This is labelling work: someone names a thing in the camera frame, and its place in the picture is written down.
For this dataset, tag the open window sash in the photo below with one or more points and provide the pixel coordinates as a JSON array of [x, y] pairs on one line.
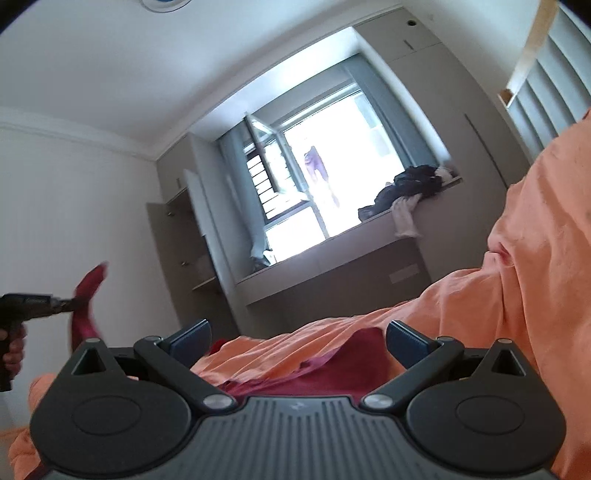
[[268, 170]]

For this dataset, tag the white hanging cloth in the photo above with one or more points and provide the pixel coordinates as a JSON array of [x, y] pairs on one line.
[[406, 217]]

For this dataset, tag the orange bed sheet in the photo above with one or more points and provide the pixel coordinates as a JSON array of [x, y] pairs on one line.
[[531, 277]]

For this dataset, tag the person's left hand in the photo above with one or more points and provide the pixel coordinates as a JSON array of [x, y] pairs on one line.
[[14, 355]]

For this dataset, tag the beige window bench cabinet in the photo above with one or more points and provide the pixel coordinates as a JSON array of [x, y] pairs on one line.
[[351, 263]]

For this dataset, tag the dark red shirt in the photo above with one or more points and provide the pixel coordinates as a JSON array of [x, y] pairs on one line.
[[323, 374]]

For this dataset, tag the pile of dark clothes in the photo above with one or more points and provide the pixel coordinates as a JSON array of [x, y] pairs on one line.
[[406, 187]]

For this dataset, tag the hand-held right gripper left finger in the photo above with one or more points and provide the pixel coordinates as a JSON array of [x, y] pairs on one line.
[[191, 341]]

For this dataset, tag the wooden strip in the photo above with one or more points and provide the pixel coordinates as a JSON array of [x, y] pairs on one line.
[[538, 37]]

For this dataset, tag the beige wardrobe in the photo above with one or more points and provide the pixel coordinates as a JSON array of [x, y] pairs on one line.
[[461, 92]]

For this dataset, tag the grey curtain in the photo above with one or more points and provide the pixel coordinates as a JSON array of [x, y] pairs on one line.
[[240, 184], [397, 106]]

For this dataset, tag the bright window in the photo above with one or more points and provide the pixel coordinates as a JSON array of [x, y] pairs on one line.
[[346, 161]]

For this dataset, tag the white slatted panel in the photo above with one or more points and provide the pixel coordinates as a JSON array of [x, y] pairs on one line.
[[558, 78]]

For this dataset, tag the round ceiling light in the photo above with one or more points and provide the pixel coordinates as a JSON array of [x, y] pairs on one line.
[[166, 3]]

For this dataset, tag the beige open shelf cabinet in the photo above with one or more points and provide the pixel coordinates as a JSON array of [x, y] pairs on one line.
[[175, 240]]

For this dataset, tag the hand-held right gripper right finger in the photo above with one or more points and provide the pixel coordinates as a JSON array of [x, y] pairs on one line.
[[406, 344]]

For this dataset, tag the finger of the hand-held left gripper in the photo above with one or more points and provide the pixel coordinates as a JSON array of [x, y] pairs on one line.
[[67, 304]]

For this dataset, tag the purple hanging garment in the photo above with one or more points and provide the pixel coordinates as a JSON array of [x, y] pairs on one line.
[[316, 166]]

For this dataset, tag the pale crumpled cloth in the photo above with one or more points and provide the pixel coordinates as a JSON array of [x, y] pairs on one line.
[[447, 174]]

